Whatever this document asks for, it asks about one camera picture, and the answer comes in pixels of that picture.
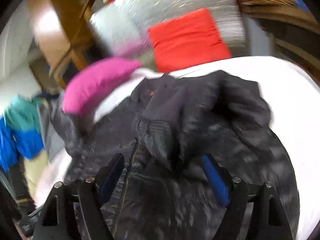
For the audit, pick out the black quilted jacket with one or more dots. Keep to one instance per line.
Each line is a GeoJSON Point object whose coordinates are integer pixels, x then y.
{"type": "Point", "coordinates": [163, 129]}

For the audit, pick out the grey suit jacket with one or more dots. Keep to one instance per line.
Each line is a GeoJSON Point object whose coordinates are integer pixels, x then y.
{"type": "Point", "coordinates": [52, 142]}

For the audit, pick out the wooden side shelf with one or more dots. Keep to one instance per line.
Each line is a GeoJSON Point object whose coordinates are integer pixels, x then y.
{"type": "Point", "coordinates": [294, 34]}

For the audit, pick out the teal shirt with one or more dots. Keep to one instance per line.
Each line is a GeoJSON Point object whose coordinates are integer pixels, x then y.
{"type": "Point", "coordinates": [22, 114]}

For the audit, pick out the silver foil insulation mat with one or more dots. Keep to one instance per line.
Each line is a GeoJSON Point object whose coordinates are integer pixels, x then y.
{"type": "Point", "coordinates": [121, 27]}

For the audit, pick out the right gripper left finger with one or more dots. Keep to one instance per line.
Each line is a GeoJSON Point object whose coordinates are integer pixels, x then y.
{"type": "Point", "coordinates": [94, 192]}

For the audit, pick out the blue jacket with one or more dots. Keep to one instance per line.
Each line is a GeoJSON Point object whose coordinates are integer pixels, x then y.
{"type": "Point", "coordinates": [18, 143]}

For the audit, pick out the magenta pillow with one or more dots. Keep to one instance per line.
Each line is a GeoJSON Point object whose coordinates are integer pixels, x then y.
{"type": "Point", "coordinates": [90, 86]}

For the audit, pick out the red pillow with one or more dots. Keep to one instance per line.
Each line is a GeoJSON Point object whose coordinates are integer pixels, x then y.
{"type": "Point", "coordinates": [186, 41]}

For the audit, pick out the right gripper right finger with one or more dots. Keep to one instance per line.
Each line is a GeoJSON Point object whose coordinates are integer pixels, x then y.
{"type": "Point", "coordinates": [231, 193]}

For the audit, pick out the white fluffy bed blanket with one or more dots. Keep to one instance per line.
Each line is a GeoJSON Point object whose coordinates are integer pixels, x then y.
{"type": "Point", "coordinates": [292, 97]}

